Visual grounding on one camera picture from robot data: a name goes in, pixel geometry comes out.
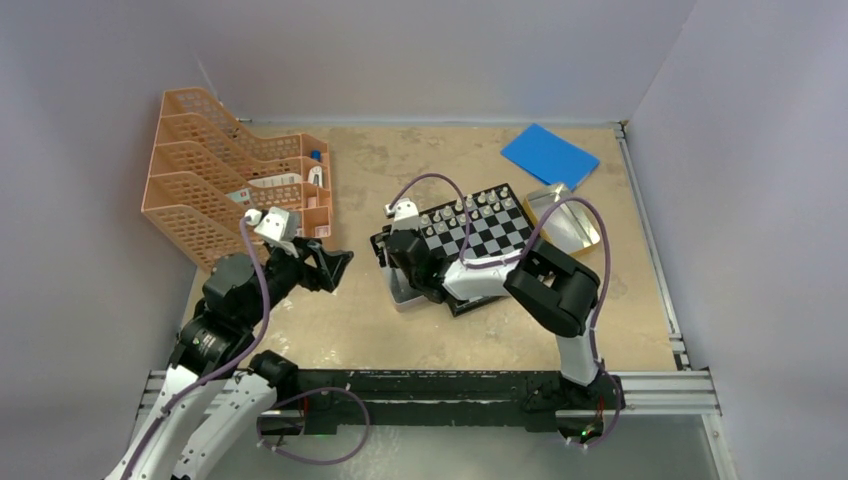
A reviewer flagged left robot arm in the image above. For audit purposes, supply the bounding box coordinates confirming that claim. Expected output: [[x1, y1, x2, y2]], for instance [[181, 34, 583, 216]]
[[108, 238, 354, 479]]

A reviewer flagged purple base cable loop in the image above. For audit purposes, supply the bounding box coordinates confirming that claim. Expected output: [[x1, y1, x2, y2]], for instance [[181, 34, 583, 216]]
[[256, 387, 371, 466]]

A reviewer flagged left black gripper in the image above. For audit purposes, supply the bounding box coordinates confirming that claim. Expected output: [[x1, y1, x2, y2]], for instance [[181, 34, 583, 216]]
[[241, 235, 351, 327]]

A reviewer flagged white stapler in rack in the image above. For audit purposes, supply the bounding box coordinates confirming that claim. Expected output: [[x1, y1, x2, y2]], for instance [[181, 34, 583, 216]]
[[308, 166, 324, 188]]

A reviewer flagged blue notebook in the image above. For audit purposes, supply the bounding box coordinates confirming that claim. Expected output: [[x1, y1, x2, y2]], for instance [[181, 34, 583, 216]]
[[501, 124, 600, 191]]

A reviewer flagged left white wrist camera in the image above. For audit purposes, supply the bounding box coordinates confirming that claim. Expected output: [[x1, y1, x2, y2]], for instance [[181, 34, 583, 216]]
[[244, 207, 301, 257]]

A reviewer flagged orange plastic file rack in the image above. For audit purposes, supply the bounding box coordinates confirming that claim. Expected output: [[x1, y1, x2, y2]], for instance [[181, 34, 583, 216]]
[[141, 87, 338, 271]]

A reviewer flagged white label box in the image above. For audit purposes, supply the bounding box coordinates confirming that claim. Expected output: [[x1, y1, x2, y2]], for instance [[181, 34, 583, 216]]
[[248, 172, 303, 188]]

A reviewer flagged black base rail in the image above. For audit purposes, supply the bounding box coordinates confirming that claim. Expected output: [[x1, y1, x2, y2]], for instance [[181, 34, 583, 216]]
[[275, 369, 626, 442]]

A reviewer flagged black white chess board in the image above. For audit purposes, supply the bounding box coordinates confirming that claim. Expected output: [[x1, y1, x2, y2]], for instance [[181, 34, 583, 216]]
[[417, 183, 541, 318]]

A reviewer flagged silver metal tin tray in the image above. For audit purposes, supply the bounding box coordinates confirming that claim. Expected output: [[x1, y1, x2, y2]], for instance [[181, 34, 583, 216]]
[[369, 225, 427, 312]]

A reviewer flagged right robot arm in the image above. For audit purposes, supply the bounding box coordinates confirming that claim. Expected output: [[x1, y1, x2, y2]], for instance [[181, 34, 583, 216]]
[[384, 230, 601, 407]]

